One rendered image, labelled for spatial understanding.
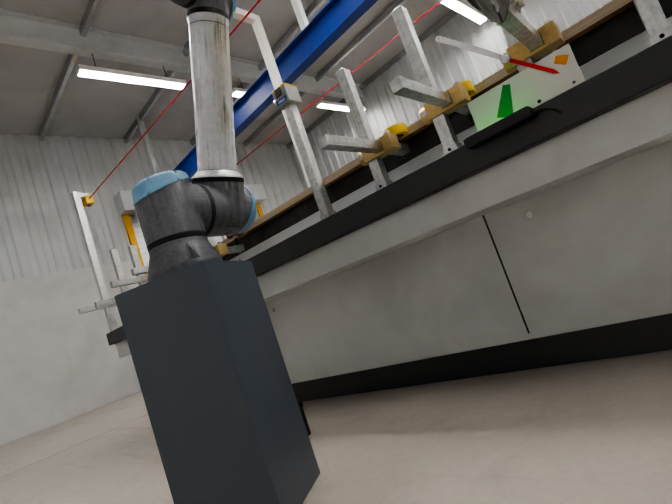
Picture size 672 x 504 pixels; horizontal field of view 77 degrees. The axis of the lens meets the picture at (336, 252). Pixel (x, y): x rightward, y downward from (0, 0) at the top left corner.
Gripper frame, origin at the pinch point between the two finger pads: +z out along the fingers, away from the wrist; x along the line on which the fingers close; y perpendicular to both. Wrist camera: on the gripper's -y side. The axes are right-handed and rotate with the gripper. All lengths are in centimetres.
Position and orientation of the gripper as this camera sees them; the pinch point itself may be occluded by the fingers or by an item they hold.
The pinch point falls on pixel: (501, 17)
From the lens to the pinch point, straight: 98.4
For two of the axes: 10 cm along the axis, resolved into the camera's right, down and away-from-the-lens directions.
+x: 7.0, -3.1, -6.4
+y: -6.4, 1.2, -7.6
